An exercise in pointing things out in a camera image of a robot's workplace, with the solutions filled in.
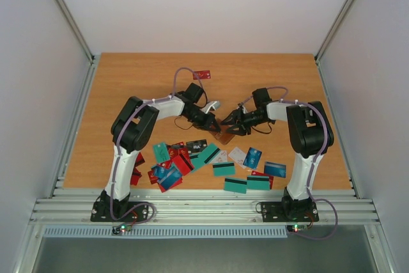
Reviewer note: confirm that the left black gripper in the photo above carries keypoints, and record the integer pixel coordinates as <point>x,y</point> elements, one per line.
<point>207,122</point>

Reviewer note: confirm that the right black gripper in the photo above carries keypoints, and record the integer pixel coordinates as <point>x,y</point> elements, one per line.
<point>239,120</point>

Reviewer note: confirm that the brown leather card holder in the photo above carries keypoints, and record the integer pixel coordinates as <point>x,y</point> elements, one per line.
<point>222,137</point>

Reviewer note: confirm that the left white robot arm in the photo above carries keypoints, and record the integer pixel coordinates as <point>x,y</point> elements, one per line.
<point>131,132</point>

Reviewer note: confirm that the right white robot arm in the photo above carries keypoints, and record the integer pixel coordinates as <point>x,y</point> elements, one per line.
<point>310,135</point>

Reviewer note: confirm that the black vip card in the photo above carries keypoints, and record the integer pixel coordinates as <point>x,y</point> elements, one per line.
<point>196,146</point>

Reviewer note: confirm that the white card centre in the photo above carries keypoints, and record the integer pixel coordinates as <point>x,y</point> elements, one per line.
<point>221,157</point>

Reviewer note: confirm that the white card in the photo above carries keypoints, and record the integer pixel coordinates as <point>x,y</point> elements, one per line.
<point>221,157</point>
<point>238,156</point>

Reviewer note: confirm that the white card right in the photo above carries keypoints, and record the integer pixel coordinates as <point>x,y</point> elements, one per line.
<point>238,156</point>

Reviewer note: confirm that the teal card black stripe centre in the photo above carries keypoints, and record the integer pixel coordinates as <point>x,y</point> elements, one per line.
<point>204,157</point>

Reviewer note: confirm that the teal card black stripe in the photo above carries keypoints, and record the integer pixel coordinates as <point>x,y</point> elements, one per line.
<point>235,185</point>
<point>204,157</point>
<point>224,169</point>

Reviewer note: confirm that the red card black stripe centre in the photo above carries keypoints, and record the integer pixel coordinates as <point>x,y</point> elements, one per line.
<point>183,164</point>

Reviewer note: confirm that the red card black stripe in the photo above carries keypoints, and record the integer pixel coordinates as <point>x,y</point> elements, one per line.
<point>183,164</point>
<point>135,177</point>

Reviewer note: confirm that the red card bottom right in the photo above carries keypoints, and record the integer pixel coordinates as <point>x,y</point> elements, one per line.
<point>262,174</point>

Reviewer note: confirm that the lone red card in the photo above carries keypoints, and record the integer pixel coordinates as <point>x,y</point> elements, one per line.
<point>201,74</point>

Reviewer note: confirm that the teal card upper left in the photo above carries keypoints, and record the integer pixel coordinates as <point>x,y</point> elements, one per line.
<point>161,152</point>

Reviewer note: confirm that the blue card far right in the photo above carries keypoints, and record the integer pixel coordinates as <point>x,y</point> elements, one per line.
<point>275,169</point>

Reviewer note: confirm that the blue card lower pile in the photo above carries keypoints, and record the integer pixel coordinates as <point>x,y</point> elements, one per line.
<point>169,179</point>

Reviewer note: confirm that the teal card bottom right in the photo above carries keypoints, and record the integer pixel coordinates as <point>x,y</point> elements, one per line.
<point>261,183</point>

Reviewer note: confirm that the red card upper left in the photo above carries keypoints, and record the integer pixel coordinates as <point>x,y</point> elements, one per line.
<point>139,160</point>

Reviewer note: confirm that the red card black stripe left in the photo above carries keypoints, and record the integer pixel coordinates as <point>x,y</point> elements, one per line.
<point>135,177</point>

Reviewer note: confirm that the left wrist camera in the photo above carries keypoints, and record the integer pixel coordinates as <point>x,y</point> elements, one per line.
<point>211,106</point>

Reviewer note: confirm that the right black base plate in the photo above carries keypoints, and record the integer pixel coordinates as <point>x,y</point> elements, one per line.
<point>277,211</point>

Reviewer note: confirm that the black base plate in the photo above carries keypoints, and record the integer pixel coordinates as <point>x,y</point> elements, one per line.
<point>122,211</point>
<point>277,211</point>

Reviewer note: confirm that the slotted grey cable duct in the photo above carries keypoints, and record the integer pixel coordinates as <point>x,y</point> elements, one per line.
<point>165,232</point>

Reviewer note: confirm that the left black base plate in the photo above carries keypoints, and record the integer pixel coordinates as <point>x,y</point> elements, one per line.
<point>122,211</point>

